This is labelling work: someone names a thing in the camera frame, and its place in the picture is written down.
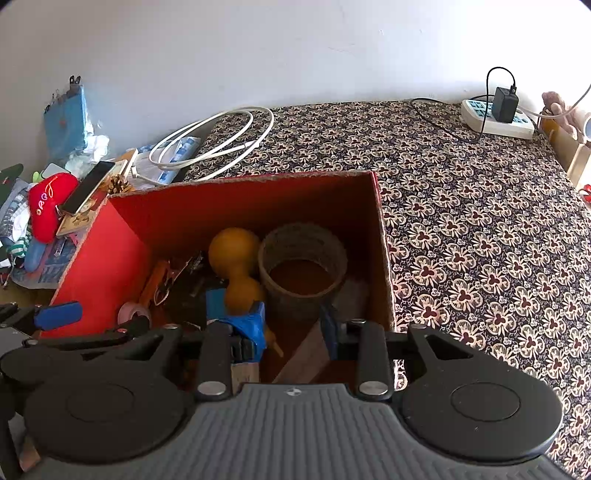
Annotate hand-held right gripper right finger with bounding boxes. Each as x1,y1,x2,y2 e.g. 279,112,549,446
320,302,476,400

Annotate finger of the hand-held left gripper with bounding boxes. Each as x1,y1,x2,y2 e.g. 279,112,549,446
0,302,83,331
23,318,151,349

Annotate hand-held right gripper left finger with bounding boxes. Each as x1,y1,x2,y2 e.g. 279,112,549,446
108,300,269,401

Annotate large clear tape roll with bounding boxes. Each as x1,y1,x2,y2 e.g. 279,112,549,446
257,223,348,324

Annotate orange wooden gourd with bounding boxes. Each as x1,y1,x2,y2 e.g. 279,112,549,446
208,227,284,358

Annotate red cardboard box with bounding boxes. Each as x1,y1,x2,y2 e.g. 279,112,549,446
48,170,398,393

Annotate blue checked packet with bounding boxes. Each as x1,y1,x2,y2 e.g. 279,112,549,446
11,233,77,291

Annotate black case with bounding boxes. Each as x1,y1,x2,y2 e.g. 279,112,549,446
168,272,227,326

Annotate illustrated book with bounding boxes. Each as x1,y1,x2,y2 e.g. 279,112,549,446
55,159,139,237

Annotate red plush toy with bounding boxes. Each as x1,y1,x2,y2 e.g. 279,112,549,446
28,173,79,244

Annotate smartphone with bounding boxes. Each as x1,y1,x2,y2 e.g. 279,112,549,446
61,161,116,215

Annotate pine cone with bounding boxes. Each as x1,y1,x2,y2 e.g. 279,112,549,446
105,174,136,195

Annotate white crumpled plastic bag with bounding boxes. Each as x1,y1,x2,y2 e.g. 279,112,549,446
65,134,112,178

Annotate blue bag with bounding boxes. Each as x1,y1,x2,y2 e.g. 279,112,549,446
44,76,90,160

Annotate blue white tissue packet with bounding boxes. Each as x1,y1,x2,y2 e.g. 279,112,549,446
136,136,202,184

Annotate white power strip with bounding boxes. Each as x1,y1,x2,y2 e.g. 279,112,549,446
461,98,536,140

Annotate black charger adapter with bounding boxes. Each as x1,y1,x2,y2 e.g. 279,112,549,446
492,87,520,124

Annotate brown cardboard box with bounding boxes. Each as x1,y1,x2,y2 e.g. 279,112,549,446
538,117,591,185

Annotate pink plush toy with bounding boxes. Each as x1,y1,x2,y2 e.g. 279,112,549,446
541,91,583,139

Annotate orange handled tool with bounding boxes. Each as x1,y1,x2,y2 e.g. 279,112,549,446
139,251,206,308

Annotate coiled white charging cable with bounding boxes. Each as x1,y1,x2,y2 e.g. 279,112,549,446
131,106,274,182

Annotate black charger cable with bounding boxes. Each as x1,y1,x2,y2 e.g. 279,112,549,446
410,67,518,144

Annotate thin white cord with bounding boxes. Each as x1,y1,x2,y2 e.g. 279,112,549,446
519,83,591,118

